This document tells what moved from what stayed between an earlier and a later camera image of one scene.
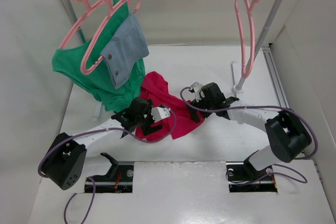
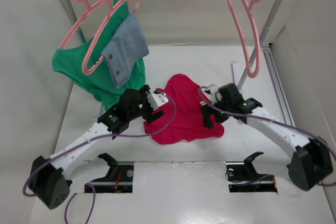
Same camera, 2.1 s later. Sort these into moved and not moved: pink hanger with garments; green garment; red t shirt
Moved: red t shirt
Not moved: green garment; pink hanger with garments
